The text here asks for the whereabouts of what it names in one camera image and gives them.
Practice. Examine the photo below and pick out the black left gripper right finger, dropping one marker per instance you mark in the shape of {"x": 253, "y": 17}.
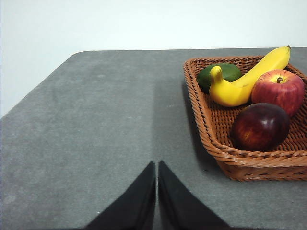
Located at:
{"x": 177, "y": 206}

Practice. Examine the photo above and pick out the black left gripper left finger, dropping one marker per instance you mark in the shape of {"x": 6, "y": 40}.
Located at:
{"x": 136, "y": 206}

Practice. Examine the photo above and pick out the dark red plum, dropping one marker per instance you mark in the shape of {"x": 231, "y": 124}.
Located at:
{"x": 261, "y": 127}

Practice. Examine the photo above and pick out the brown wicker basket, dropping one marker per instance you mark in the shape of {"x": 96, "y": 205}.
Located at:
{"x": 251, "y": 165}

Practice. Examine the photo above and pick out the yellow banana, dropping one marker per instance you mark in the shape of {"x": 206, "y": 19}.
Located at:
{"x": 230, "y": 93}

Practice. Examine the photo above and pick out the green avocado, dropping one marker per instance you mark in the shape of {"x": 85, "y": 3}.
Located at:
{"x": 206, "y": 76}

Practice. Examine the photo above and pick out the red apple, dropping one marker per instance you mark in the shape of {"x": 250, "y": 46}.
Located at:
{"x": 280, "y": 95}

